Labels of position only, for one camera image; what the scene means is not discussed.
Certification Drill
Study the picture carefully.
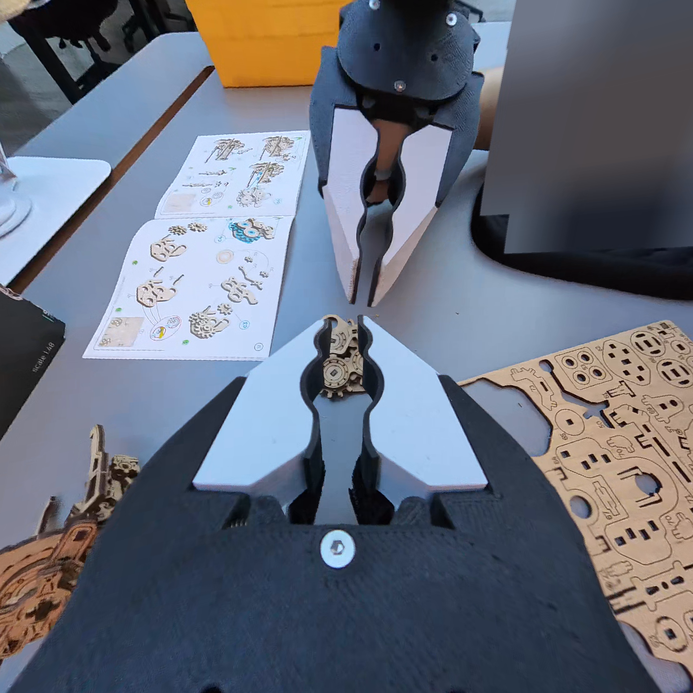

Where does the partly built wooden model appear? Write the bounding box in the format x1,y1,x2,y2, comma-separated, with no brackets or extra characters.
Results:
0,424,141,658

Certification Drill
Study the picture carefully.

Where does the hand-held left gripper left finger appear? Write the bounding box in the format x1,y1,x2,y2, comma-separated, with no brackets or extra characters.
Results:
192,317,332,526

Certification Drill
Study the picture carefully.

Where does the white rounded stand base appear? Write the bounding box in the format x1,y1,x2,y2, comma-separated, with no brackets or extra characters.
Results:
0,156,113,286

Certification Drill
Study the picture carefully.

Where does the yellow box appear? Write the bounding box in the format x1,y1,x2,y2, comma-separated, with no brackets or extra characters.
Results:
185,0,353,88

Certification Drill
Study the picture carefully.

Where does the person's right forearm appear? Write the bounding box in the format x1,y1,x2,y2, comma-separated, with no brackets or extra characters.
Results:
472,66,507,151

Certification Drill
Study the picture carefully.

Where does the black padded chair armrest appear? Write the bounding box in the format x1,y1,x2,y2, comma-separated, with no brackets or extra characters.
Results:
470,184,693,302

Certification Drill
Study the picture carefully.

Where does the black office chair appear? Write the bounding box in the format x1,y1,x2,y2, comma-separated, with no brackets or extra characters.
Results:
8,0,187,104

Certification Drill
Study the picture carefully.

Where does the adjacent grey table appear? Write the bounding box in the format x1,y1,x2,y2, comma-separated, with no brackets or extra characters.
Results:
0,31,213,293

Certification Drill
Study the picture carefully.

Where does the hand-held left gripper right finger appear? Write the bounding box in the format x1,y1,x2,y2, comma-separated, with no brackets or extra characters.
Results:
352,315,489,525

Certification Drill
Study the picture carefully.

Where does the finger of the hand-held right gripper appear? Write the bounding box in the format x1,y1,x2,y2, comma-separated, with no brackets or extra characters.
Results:
323,105,380,305
368,128,454,308

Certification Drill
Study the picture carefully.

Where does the laser-cut plywood parts sheet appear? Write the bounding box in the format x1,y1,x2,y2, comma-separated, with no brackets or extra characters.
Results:
457,319,693,680

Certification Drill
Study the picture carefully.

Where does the black product box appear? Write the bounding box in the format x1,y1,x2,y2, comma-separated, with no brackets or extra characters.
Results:
0,284,67,439

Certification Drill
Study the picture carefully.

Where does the small wooden gear assembly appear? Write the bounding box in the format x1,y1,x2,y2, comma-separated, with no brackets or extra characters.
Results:
323,315,365,402

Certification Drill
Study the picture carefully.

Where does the white instruction booklet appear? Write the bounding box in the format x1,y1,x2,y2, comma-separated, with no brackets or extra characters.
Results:
82,130,312,362

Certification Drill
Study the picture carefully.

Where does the grey desk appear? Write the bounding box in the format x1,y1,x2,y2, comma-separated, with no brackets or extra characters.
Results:
0,22,693,693

